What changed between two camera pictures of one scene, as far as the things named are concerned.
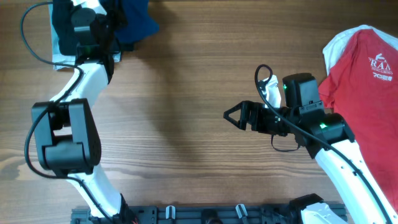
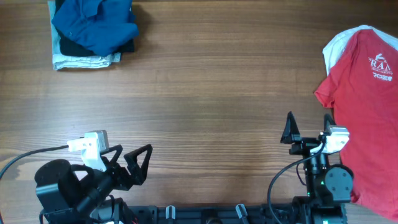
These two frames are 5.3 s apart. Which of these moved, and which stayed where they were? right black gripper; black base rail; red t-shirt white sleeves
Moved: right black gripper
Stayed: black base rail; red t-shirt white sleeves
